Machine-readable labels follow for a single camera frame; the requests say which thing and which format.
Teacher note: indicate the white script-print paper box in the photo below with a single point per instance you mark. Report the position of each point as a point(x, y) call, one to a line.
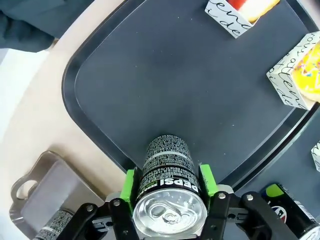
point(225, 20)
point(285, 80)
point(316, 157)

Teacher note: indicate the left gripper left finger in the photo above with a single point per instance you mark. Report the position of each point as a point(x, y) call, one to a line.
point(100, 222)

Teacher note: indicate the red glazed donut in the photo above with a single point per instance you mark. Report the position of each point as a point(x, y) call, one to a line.
point(255, 10)

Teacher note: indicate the yellow sprinkled donut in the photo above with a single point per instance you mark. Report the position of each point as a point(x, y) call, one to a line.
point(310, 72)

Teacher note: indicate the black Pepsi Zero can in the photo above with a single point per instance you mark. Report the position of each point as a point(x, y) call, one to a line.
point(170, 175)
point(287, 215)
point(53, 225)

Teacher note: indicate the dark grey serving tray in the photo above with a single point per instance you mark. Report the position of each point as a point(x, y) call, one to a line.
point(287, 160)
point(175, 87)

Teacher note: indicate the person's dark jacket torso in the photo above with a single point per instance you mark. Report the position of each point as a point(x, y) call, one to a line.
point(25, 25)

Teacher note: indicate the silver metal tray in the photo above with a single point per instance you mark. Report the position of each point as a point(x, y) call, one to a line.
point(50, 190)

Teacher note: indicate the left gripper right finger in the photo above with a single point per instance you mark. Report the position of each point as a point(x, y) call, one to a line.
point(237, 220)

